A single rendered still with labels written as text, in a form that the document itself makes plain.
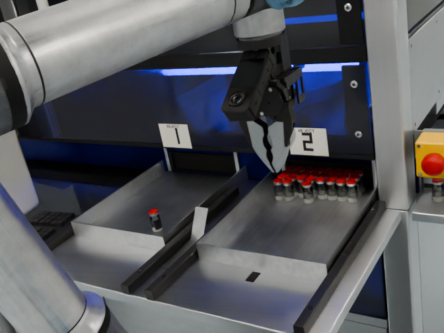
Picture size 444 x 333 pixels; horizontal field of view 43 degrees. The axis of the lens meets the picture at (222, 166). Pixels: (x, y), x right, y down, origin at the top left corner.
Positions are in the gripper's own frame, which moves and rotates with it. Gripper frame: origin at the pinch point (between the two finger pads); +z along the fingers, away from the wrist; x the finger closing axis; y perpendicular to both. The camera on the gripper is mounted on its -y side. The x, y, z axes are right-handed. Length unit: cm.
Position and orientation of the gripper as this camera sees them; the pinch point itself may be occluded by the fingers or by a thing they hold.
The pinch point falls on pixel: (273, 166)
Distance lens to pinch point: 89.0
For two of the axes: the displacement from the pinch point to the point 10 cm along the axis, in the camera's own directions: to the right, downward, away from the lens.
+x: -8.4, -0.6, 5.4
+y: 5.1, -4.1, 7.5
